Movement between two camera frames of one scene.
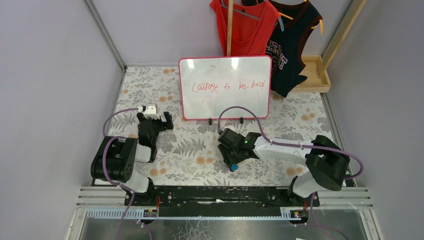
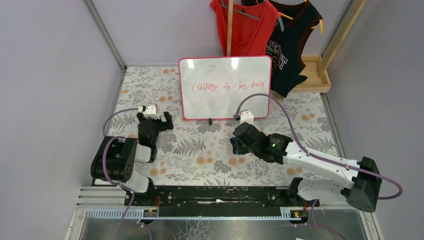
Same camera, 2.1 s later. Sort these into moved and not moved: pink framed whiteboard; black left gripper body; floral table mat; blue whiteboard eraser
Moved: blue whiteboard eraser
Not moved: pink framed whiteboard; floral table mat; black left gripper body
